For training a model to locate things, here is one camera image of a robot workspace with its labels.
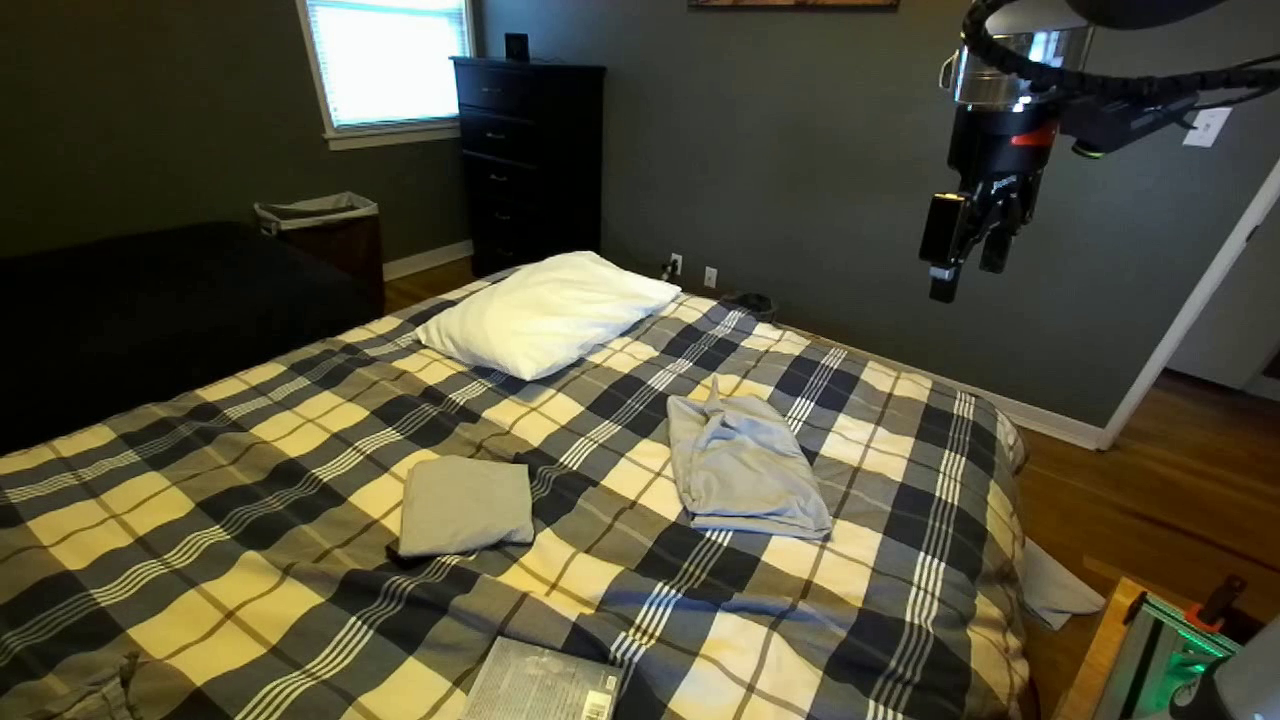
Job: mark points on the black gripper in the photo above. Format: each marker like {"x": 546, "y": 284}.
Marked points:
{"x": 1002, "y": 158}

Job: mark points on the clear plastic bag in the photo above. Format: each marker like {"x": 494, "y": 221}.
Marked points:
{"x": 526, "y": 680}

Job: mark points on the black tall dresser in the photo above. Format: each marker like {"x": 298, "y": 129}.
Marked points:
{"x": 534, "y": 158}

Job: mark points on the folded grey pillowcase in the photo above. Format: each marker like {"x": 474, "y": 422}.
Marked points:
{"x": 463, "y": 504}

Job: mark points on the white light switch plate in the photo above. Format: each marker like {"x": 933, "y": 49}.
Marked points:
{"x": 1206, "y": 125}

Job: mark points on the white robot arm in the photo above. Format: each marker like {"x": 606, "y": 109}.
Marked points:
{"x": 1016, "y": 86}

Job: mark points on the plaid bed comforter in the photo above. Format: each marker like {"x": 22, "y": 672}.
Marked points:
{"x": 230, "y": 555}

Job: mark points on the light blue pillowcase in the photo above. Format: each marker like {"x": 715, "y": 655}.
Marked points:
{"x": 739, "y": 464}

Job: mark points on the green and wood stand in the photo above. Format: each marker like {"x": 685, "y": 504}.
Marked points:
{"x": 1152, "y": 657}

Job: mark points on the bright window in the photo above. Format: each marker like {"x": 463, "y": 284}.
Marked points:
{"x": 386, "y": 64}

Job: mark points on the white pillow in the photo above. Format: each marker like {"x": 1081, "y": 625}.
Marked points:
{"x": 546, "y": 313}

